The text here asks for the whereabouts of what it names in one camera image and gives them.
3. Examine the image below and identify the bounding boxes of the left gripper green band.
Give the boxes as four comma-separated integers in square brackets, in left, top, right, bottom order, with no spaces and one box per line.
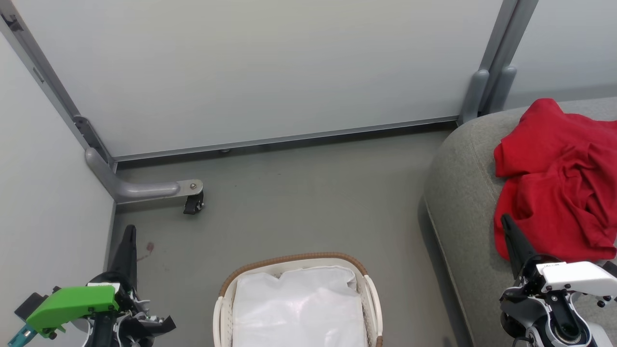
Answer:
[7,224,177,347]

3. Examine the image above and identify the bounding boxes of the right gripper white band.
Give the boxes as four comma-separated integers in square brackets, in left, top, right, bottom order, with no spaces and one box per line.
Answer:
[499,214,617,339]

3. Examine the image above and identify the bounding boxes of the red clothing item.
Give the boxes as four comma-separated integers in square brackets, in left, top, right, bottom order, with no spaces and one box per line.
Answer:
[493,98,617,264]

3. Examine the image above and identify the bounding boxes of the white laundry basket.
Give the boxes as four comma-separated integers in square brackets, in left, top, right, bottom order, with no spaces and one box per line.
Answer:
[213,252,384,347]

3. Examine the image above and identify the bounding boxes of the white clothing in basket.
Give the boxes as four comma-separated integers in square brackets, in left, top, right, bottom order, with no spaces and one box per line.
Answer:
[231,266,368,347]

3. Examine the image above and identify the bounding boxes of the grey fabric sofa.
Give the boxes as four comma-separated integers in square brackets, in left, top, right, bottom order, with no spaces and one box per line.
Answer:
[423,96,617,347]

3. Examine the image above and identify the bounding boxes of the grey partition foot leg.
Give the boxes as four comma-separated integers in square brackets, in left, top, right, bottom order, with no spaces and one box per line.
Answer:
[85,147,204,205]

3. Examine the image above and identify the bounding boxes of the black caster wheel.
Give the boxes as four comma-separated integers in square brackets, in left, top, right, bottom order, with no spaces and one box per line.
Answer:
[183,190,205,215]

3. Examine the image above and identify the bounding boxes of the grey corner partition post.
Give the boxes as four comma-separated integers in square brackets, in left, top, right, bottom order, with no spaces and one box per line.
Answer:
[0,0,117,170]

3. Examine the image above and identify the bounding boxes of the grey partition post pair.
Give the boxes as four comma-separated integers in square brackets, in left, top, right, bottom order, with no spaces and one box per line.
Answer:
[459,0,539,126]

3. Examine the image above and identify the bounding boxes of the aluminium partition bottom rail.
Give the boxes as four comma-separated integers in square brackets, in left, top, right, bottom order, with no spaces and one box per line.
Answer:
[112,115,459,162]

